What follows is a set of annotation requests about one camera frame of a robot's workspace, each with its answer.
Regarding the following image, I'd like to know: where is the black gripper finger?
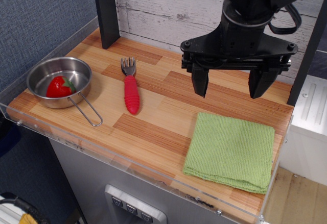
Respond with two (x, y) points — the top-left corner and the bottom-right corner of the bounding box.
(248, 69), (277, 99)
(192, 64), (209, 98)

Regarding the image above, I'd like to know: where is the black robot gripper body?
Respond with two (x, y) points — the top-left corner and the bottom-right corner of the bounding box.
(181, 9), (298, 76)

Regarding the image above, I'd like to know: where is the red toy strawberry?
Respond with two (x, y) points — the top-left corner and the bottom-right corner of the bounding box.
(46, 76), (77, 98)

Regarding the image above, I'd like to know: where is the small steel pan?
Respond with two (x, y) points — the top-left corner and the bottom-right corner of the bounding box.
(27, 57), (103, 127)

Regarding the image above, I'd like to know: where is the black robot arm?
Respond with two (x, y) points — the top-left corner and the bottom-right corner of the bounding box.
(180, 0), (302, 98)

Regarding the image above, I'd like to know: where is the green folded cloth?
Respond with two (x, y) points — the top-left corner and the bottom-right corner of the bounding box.
(183, 112), (275, 194)

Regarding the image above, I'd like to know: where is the white toy sink unit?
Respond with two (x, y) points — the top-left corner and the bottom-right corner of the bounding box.
(279, 75), (326, 185)

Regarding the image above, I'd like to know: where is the grey toy fridge dispenser panel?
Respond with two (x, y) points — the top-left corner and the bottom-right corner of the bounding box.
(104, 184), (167, 223)

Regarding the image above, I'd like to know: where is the clear acrylic table guard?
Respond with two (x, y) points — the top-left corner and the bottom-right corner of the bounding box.
(5, 30), (293, 223)

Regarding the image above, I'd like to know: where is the yellow black object bottom left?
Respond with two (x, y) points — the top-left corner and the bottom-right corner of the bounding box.
(1, 196), (51, 223)

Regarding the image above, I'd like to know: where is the dark right frame post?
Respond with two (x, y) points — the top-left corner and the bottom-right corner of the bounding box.
(287, 0), (326, 106)

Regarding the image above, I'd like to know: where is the dark frame post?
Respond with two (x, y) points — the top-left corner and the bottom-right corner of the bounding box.
(95, 0), (120, 49)
(287, 0), (326, 106)

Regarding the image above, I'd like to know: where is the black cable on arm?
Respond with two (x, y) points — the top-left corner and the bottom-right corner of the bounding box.
(268, 3), (302, 35)

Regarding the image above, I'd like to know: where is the red handled toy fork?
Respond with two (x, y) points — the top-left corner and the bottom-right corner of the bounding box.
(121, 57), (140, 115)

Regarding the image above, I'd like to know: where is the dark left frame post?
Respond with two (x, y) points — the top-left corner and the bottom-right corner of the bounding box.
(95, 0), (120, 49)

